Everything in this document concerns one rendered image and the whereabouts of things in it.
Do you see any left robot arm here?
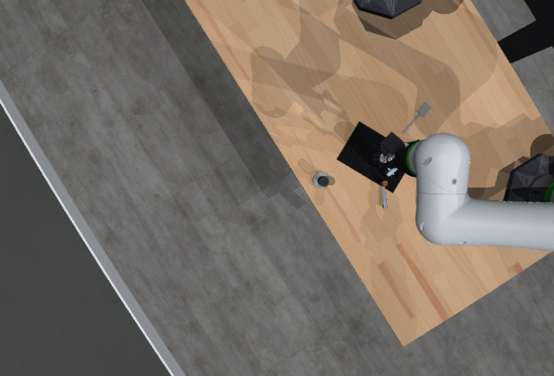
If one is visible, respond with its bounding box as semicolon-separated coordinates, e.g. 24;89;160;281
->
379;132;554;252

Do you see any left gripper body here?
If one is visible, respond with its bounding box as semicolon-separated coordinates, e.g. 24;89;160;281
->
393;147;403;172

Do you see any black mat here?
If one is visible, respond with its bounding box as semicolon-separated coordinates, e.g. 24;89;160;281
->
337;121;405;193

